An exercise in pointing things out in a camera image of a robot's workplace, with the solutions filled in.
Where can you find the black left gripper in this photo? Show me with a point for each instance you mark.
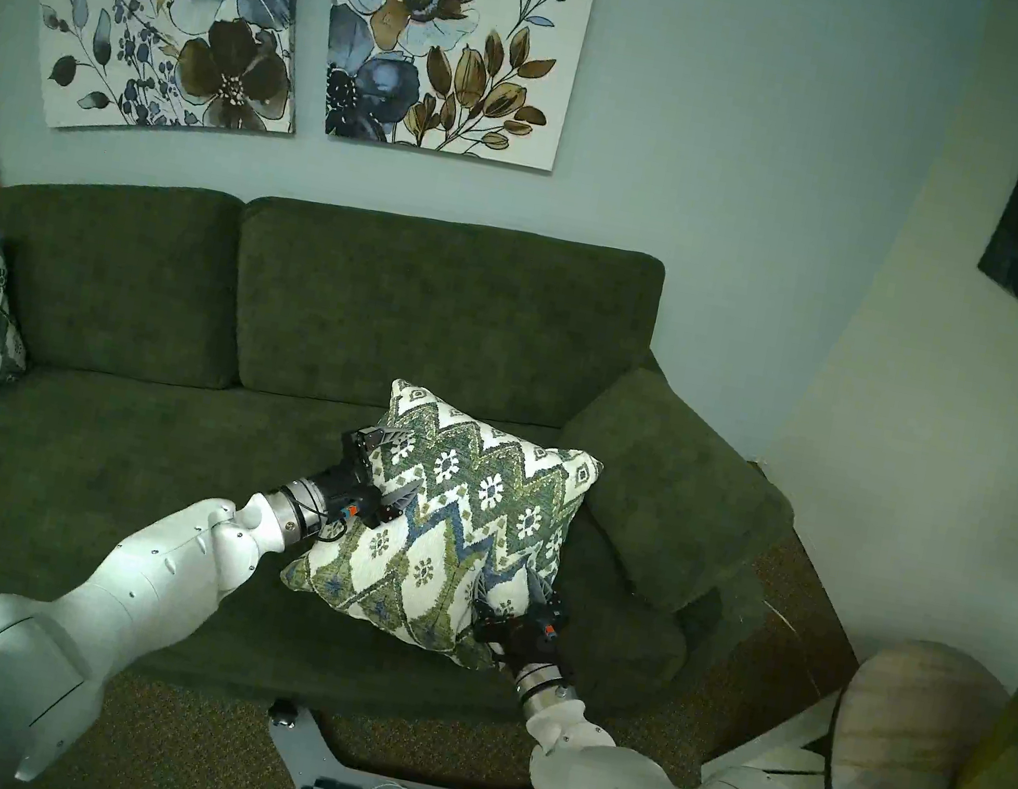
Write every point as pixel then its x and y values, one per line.
pixel 355 479

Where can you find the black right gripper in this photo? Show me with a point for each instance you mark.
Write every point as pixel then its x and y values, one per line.
pixel 521 630

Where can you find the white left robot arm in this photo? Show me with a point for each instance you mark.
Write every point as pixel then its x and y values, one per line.
pixel 146 569

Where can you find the wide green sofa back cushion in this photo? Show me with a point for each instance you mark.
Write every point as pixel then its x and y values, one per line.
pixel 436 307

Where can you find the narrow green sofa back cushion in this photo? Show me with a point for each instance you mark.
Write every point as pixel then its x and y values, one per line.
pixel 99 277

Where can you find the green sofa armrest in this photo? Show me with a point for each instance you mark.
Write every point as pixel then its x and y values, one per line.
pixel 702 520

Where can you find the green sofa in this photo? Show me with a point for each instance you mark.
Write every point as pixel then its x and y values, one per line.
pixel 162 474

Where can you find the black base knob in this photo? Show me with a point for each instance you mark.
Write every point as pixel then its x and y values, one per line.
pixel 283 711

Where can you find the white slatted chair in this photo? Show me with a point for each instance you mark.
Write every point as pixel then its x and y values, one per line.
pixel 780 769

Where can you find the round wooden side table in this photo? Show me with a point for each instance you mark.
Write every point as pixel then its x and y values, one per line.
pixel 898 741

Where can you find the floral painting brown leaves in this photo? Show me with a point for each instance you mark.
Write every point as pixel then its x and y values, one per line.
pixel 447 26

